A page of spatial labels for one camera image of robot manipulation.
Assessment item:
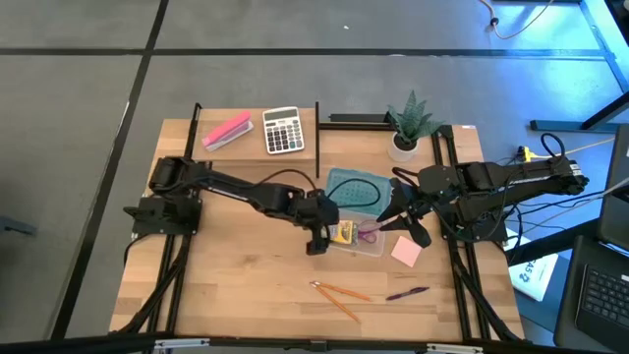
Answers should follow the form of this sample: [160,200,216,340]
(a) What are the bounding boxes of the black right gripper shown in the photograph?
[375,176,434,250]

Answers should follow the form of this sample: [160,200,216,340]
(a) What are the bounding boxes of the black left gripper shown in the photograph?
[288,190,342,257]

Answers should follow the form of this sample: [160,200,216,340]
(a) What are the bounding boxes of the yellow green crayon box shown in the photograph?
[329,219,360,246]

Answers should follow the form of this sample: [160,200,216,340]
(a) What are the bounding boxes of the purple handled scissors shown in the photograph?
[357,217,400,246]

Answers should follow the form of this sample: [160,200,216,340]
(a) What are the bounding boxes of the pink sticky note pad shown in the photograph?
[389,235,425,268]

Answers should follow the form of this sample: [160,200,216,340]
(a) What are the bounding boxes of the clear pencil box blue lid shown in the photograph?
[323,166,394,259]

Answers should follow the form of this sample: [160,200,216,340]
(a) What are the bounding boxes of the orange pencil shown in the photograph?
[310,282,363,325]
[309,280,373,303]

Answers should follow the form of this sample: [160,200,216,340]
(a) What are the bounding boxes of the purple pen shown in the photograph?
[384,286,430,302]

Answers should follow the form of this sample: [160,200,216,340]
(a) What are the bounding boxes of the white plant pot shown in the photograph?
[386,131,421,164]

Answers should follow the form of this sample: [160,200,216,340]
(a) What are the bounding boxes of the green snake plant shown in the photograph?
[384,88,447,148]

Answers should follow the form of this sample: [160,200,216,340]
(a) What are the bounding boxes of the white desk calculator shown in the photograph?
[261,105,307,156]

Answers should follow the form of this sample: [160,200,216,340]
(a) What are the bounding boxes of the pink stapler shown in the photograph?
[200,109,256,152]

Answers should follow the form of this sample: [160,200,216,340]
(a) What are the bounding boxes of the white booklet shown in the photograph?
[507,228,560,303]

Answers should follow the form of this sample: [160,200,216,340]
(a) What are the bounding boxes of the dark laptop screen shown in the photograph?
[596,124,629,253]

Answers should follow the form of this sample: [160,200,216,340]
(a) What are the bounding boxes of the black laptop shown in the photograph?
[553,234,629,351]

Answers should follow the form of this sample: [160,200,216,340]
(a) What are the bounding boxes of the black table edge bar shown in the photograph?
[0,332,629,354]

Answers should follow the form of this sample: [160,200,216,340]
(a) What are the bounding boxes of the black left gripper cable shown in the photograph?
[255,168,383,209]

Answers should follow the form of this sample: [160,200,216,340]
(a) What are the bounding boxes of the black aluminium rail frame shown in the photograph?
[111,101,213,336]
[430,124,525,344]

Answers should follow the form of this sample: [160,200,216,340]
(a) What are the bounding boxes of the wooden shelf with black frame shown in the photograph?
[191,107,318,164]

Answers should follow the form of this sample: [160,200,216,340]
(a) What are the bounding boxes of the silver aluminium bracket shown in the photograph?
[153,337,211,351]
[425,342,486,354]

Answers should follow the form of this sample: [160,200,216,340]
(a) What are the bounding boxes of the yellow extension cable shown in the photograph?
[533,137,616,160]

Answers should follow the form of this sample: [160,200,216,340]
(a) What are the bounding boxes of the black desk leg frame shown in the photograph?
[529,0,629,134]

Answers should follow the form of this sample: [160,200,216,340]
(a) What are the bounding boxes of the white floor cable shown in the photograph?
[478,0,556,41]

